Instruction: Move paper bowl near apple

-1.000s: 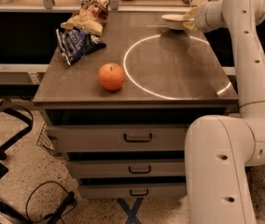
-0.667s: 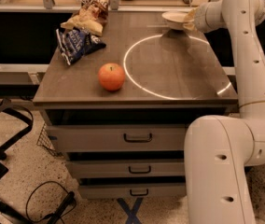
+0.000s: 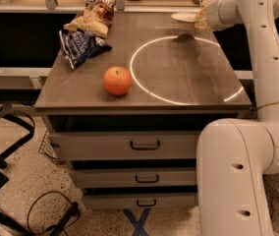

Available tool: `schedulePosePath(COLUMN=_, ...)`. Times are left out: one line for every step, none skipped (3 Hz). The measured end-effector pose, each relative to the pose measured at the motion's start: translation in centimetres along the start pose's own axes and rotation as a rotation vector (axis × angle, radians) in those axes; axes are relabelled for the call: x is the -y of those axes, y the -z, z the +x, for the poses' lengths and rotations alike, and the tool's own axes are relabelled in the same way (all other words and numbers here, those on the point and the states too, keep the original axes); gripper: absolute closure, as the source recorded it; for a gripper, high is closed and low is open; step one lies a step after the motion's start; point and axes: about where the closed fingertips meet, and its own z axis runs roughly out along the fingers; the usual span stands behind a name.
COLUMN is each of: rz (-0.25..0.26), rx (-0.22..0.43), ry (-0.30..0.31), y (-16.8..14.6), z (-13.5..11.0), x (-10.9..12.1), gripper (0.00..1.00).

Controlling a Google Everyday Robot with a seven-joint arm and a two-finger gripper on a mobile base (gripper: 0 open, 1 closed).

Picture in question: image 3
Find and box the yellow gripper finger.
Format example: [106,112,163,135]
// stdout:
[195,21,211,30]
[195,6,207,22]

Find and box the white paper bowl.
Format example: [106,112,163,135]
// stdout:
[171,12,200,30]

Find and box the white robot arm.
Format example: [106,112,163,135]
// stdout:
[196,0,279,236]

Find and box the red apple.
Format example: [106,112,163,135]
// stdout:
[103,67,132,96]

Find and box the brown crumpled chip bag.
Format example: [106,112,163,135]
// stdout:
[64,0,114,38]

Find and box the grey drawer cabinet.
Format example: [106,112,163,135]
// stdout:
[35,13,251,209]

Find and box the blue chip bag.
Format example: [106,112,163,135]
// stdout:
[59,29,112,69]

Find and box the top grey drawer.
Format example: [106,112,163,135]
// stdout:
[48,132,198,161]

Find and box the grey drawer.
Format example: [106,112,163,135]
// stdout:
[70,167,196,189]
[48,132,198,161]
[83,193,197,209]

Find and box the middle grey drawer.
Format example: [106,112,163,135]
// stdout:
[70,167,196,189]

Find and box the bottom grey drawer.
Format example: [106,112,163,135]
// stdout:
[83,193,197,209]

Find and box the blue tape cross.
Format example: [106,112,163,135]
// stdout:
[123,208,150,236]

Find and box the wire mesh basket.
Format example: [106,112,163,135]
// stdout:
[38,131,65,166]

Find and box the black cable on floor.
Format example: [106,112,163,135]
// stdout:
[27,190,82,236]

